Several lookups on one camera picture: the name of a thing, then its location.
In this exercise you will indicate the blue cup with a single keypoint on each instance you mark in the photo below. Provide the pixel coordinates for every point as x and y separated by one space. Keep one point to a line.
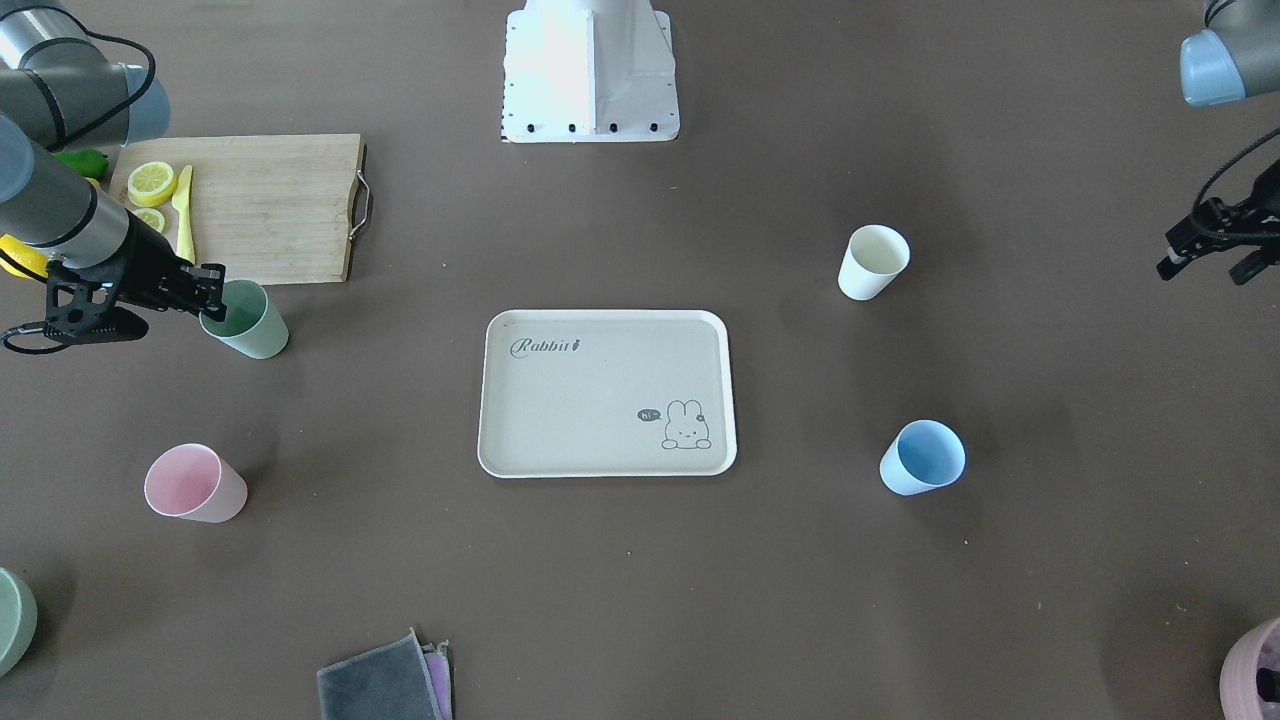
925 455

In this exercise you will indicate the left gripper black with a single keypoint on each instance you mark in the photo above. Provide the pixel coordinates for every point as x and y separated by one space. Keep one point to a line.
1210 222

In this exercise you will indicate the green cup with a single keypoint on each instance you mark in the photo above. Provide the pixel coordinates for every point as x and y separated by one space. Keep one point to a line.
252 323

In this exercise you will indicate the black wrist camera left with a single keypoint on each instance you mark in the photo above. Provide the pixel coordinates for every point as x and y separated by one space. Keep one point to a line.
1196 235

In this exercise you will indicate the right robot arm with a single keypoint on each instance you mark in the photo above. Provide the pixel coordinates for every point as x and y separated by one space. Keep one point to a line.
60 93

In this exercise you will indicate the cream rabbit tray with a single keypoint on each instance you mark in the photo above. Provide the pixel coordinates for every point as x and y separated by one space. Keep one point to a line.
606 393

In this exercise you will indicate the lemon slice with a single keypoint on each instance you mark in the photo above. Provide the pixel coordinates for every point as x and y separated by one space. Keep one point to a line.
152 217
151 185

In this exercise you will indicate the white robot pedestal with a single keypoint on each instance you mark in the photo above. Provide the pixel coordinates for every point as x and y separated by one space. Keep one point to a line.
589 72

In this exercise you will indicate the grey folded cloth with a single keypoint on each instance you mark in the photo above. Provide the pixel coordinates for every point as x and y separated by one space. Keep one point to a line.
401 680

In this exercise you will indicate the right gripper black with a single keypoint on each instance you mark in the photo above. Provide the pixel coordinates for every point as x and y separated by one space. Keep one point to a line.
147 268

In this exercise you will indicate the green lime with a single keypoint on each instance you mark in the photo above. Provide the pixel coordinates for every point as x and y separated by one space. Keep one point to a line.
88 163

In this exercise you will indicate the pink cup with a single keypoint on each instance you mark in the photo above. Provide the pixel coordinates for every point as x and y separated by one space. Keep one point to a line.
192 482

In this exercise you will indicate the green bowl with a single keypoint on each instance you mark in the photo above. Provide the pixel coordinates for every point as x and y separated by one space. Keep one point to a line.
19 616

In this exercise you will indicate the yellow lemon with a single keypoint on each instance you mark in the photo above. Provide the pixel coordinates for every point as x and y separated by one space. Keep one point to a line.
21 260

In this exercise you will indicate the yellow plastic knife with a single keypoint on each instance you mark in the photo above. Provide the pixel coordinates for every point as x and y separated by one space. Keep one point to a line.
181 202

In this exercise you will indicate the cream cup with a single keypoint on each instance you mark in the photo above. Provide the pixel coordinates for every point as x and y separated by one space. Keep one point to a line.
874 256

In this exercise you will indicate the wooden cutting board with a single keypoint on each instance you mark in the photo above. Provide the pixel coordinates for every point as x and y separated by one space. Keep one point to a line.
274 209

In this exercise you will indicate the pink bowl with ice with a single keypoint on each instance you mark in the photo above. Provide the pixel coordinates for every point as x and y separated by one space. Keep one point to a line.
1248 679

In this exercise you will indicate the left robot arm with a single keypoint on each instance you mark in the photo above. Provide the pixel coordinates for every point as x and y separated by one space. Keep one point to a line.
1235 56

